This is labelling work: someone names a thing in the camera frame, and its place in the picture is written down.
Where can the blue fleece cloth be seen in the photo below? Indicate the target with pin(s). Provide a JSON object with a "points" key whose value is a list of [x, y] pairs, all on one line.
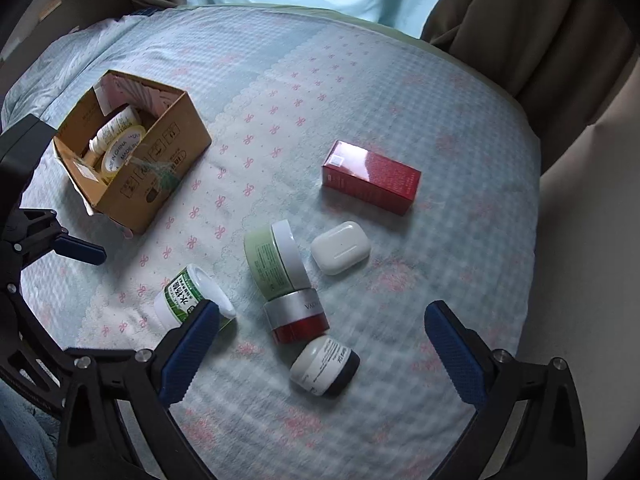
{"points": [[22, 435]]}

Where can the white earbuds case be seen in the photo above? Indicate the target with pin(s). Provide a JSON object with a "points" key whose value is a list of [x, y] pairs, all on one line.
{"points": [[341, 248]]}

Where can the small white bottle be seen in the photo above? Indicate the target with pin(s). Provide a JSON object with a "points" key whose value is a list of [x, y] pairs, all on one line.
{"points": [[97, 150]]}

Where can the red carton box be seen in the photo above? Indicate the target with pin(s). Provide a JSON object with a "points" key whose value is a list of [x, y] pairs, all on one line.
{"points": [[372, 177]]}

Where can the green jar with white lid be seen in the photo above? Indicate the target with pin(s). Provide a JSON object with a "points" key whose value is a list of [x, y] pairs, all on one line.
{"points": [[267, 260]]}

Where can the white and black jar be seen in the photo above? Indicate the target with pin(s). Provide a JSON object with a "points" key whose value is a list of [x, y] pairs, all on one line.
{"points": [[325, 365]]}

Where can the brown cardboard box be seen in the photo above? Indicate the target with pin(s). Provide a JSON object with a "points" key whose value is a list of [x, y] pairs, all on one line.
{"points": [[165, 160]]}

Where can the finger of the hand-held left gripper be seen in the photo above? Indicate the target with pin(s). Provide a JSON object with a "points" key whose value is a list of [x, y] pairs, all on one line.
{"points": [[80, 251], [31, 327]]}

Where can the red jar with silver lid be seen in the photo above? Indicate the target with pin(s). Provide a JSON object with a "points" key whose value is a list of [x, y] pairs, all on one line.
{"points": [[297, 317]]}

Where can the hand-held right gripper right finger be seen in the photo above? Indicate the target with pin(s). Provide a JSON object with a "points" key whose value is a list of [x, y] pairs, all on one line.
{"points": [[456, 357]]}

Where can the brown curtain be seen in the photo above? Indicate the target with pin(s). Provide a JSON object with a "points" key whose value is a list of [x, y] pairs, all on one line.
{"points": [[525, 25]]}

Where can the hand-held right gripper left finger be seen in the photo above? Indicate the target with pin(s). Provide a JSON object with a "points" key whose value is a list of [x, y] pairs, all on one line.
{"points": [[189, 357]]}

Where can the white squeeze tube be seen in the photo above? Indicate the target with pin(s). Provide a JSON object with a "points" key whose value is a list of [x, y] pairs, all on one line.
{"points": [[117, 124]]}

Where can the pink white paper packet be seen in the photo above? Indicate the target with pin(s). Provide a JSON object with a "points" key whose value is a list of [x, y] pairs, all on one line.
{"points": [[132, 94]]}

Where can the white bottle with green label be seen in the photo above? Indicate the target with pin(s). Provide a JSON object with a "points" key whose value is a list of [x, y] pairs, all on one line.
{"points": [[182, 292]]}

